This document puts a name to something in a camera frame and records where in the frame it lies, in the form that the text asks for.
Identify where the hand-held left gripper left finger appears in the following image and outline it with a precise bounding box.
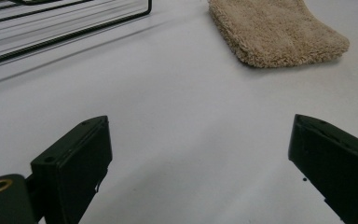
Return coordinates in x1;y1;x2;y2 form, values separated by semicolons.
30;115;114;224

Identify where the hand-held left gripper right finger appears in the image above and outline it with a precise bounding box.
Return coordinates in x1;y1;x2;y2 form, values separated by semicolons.
288;113;358;224

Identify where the beige folded towel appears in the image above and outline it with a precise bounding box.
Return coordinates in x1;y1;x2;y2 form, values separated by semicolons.
207;0;351;69

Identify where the black wire rack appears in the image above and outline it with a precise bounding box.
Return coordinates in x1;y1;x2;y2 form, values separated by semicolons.
0;0;153;70

